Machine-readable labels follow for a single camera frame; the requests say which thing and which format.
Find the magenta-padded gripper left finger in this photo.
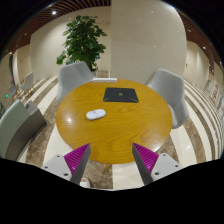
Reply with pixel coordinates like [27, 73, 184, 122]
[42, 143, 92, 186]

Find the wall poster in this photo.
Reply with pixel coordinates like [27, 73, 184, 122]
[209, 79, 221, 104]

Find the white wooden-legged chair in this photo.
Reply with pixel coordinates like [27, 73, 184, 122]
[19, 71, 36, 98]

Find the white cartoon-print computer mouse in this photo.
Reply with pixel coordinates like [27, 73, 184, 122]
[85, 108, 107, 121]

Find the grey shell chair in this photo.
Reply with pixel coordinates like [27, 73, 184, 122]
[144, 68, 191, 130]
[55, 61, 98, 105]

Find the green potted plant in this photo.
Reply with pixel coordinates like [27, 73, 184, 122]
[55, 14, 108, 78]

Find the white power strip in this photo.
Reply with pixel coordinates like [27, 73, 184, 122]
[92, 77, 118, 83]

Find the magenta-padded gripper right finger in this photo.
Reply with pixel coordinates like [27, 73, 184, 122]
[131, 142, 184, 186]

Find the black green-lined mouse pad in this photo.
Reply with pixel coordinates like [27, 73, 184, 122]
[102, 87, 140, 104]

